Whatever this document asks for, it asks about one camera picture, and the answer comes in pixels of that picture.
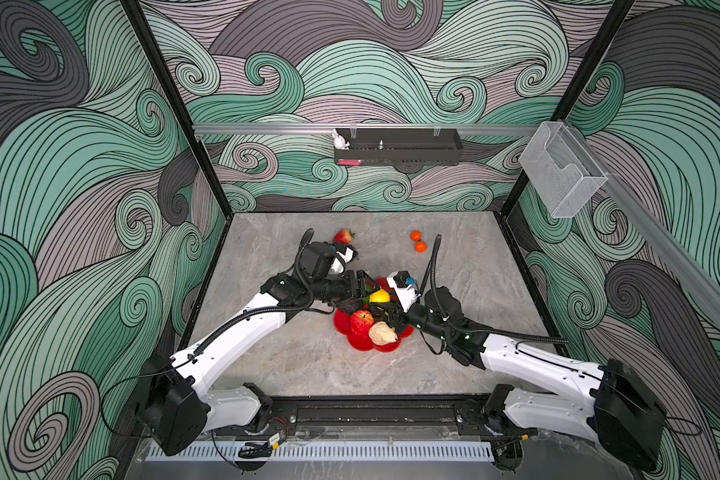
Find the white slotted cable duct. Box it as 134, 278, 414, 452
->
145, 440, 494, 463

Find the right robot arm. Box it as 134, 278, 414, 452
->
387, 248, 702, 472

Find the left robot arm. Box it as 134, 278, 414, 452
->
131, 229, 381, 456

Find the white figurine on shelf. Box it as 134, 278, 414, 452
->
331, 129, 350, 150

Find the pink item on shelf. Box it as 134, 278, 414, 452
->
337, 159, 363, 167

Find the red flower-shaped fruit bowl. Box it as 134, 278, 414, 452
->
333, 277, 414, 353

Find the aluminium wall rail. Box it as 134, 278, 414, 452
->
192, 122, 540, 138

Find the red strawberry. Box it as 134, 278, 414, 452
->
333, 229, 354, 245

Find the beige pear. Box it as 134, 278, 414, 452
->
368, 321, 398, 346

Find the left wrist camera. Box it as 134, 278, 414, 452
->
329, 242, 358, 275

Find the clear plastic wall bin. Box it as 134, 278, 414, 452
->
519, 121, 608, 218

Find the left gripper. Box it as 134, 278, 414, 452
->
310, 270, 380, 306

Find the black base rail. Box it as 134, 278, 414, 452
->
264, 393, 506, 432

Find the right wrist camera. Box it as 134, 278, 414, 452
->
386, 270, 420, 312

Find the black wall shelf tray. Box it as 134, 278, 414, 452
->
334, 129, 464, 172

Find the red apple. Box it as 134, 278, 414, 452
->
350, 310, 375, 336

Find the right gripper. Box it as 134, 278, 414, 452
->
371, 289, 455, 346

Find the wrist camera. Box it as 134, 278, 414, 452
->
329, 242, 358, 275
386, 270, 420, 312

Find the small yellow lemon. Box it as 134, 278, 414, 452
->
368, 289, 391, 304

